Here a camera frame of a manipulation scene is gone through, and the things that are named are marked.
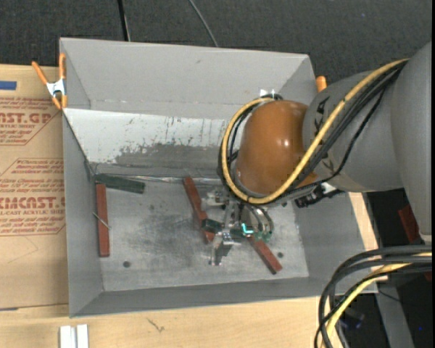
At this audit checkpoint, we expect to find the black cylinder on white bracket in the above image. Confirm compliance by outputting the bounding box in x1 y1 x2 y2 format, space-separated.
293 181 347 210

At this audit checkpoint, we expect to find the dark green flat block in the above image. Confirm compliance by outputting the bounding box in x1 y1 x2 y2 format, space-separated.
93 173 146 195

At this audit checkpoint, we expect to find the grey metal bin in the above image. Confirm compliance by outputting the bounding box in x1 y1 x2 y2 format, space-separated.
59 37 378 318

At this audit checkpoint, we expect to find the brown cardboard board red print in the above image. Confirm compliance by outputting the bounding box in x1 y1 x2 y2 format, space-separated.
0 62 70 312

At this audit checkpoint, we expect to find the red-brown flat block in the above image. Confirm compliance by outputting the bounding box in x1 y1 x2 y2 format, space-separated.
182 176 216 245
95 182 111 258
246 236 283 276

